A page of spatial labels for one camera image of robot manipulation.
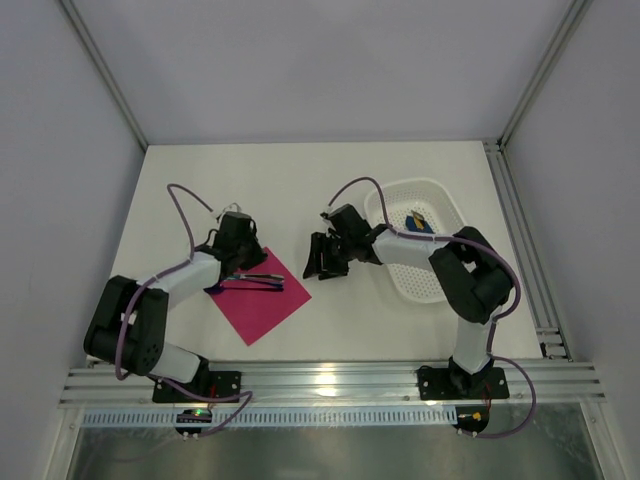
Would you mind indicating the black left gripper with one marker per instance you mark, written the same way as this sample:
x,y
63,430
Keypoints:
x,y
248,255

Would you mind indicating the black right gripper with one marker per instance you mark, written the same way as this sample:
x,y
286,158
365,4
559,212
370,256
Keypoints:
x,y
330,252

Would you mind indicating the purple metal spoon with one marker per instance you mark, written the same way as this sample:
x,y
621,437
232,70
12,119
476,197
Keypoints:
x,y
220,288

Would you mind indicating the pink paper napkin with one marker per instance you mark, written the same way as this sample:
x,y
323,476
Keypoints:
x,y
253,314

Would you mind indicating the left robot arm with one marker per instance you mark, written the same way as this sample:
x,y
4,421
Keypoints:
x,y
128,327

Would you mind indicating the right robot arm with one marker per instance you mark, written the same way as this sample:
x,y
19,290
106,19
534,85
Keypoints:
x,y
475,281

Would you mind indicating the blue packet in basket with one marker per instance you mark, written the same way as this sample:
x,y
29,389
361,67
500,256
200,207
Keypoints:
x,y
416,223

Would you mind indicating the white perforated plastic basket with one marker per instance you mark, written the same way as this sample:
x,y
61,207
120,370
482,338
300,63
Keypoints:
x,y
407,260

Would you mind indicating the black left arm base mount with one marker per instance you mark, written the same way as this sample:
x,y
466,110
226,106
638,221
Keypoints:
x,y
206,383

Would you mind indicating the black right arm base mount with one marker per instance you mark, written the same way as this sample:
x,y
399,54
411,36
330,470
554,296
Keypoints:
x,y
453,383

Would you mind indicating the slotted cable duct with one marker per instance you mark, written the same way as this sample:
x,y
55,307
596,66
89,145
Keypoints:
x,y
271,416

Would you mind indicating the aluminium frame rail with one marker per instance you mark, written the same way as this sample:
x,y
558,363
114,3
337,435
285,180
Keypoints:
x,y
327,383

